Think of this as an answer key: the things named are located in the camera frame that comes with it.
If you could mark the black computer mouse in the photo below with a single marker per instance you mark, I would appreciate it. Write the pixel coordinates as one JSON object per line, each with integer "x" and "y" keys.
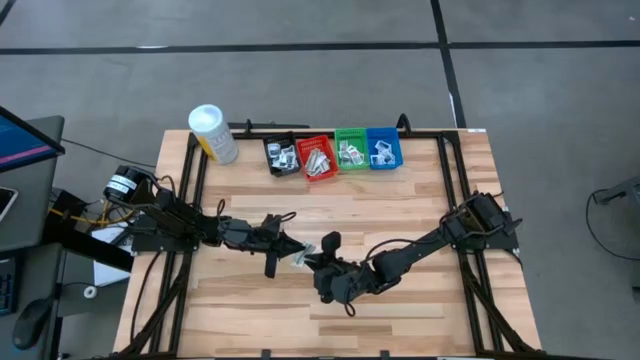
{"x": 32, "y": 320}

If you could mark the desk monitor blue screen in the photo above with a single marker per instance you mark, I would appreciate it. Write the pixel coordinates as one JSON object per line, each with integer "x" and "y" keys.
{"x": 20, "y": 142}

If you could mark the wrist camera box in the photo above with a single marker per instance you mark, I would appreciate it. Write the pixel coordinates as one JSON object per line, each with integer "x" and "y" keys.
{"x": 340, "y": 282}
{"x": 270, "y": 237}

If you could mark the white wipes canister yellow stripe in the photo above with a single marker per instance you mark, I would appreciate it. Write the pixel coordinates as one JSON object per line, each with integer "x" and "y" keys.
{"x": 220, "y": 140}

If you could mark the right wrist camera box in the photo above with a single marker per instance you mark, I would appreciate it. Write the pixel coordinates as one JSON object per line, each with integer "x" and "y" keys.
{"x": 340, "y": 282}

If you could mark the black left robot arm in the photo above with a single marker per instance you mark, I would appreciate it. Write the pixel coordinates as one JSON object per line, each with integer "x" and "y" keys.
{"x": 170, "y": 220}

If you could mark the blue plastic basket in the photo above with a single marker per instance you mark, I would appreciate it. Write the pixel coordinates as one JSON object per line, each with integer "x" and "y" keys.
{"x": 392, "y": 134}

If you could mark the black keyboard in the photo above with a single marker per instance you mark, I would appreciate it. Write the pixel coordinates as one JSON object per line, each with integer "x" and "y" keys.
{"x": 6, "y": 287}

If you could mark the black plastic basket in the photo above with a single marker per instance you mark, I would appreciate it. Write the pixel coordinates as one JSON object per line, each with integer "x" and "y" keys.
{"x": 270, "y": 137}

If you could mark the white tape roll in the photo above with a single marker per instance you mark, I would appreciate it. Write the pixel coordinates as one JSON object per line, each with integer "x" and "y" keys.
{"x": 85, "y": 292}

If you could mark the white packet black label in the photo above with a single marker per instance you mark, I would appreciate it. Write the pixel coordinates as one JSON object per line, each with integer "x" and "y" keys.
{"x": 273, "y": 148}
{"x": 287, "y": 150}
{"x": 293, "y": 160}
{"x": 277, "y": 163}

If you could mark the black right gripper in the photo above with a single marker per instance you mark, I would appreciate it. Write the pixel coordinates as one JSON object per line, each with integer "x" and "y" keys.
{"x": 331, "y": 242}

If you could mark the grey desk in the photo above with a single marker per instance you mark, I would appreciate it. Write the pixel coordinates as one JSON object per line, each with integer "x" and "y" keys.
{"x": 30, "y": 230}

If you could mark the red plastic basket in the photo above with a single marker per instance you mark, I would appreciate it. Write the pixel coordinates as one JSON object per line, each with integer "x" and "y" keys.
{"x": 302, "y": 142}

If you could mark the grey stand leg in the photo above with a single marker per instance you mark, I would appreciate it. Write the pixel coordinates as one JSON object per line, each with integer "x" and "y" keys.
{"x": 620, "y": 190}

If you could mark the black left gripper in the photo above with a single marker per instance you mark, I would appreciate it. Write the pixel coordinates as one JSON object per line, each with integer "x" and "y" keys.
{"x": 270, "y": 267}

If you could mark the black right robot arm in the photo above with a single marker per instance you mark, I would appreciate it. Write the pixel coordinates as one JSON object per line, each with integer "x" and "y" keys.
{"x": 415, "y": 250}

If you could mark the green plastic basket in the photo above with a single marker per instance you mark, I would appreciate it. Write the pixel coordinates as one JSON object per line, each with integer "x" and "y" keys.
{"x": 352, "y": 135}

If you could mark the black desk crossbar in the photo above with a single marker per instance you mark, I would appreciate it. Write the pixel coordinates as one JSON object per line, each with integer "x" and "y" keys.
{"x": 90, "y": 250}

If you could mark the white paper sheet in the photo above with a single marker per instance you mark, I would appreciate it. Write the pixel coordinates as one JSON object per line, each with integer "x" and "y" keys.
{"x": 107, "y": 270}

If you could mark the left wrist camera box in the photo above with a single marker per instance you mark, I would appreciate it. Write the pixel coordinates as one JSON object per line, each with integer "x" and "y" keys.
{"x": 270, "y": 237}

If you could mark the smartphone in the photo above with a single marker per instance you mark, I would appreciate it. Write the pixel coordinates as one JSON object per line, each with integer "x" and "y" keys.
{"x": 6, "y": 202}

